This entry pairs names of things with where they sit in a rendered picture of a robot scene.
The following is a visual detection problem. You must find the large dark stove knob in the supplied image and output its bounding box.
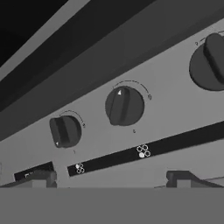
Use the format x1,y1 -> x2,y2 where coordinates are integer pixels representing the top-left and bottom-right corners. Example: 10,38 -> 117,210
188,31 -> 224,92

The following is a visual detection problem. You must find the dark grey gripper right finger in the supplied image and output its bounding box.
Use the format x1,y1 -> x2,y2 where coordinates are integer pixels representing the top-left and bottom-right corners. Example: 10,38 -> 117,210
165,170 -> 224,189

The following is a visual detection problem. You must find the grey stove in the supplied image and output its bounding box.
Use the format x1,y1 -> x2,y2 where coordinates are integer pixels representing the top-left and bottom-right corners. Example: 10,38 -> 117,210
0,0 -> 224,189

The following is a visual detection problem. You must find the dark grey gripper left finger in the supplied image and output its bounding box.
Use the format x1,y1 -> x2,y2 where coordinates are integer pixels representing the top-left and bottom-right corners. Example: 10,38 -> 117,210
0,170 -> 58,189

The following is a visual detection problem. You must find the small dark stove knob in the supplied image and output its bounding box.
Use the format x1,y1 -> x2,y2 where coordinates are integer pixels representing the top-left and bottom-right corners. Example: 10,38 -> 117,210
48,115 -> 83,149

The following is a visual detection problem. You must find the dark stove knob, white mark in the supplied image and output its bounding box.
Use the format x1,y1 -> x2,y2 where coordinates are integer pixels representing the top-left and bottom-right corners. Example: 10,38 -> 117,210
104,85 -> 146,127

